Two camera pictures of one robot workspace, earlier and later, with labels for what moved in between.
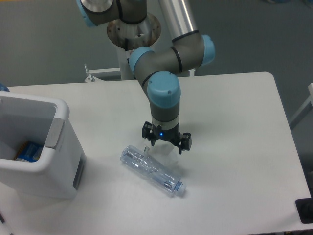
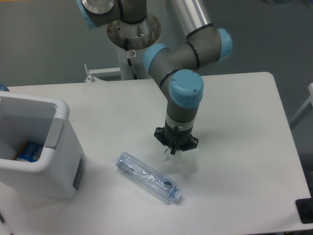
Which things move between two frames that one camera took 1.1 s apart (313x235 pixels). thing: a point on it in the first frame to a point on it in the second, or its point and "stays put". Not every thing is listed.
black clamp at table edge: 304,208 stays put
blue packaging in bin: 30,152 stays put
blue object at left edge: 3,87 stays put
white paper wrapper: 165,154 to 184,162
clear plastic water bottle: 145,165 to 160,185
